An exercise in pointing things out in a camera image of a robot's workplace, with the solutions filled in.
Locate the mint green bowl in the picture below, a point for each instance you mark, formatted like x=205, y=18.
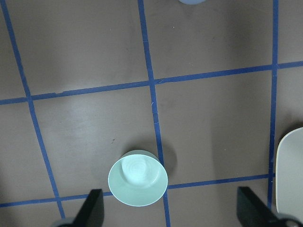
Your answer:
x=138, y=179

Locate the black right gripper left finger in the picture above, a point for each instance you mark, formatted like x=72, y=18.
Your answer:
x=91, y=213

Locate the blue cup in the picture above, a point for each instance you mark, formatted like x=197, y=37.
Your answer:
x=191, y=2

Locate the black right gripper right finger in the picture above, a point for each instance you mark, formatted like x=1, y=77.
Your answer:
x=252, y=212

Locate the cream white toaster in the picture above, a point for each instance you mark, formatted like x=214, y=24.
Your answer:
x=289, y=174

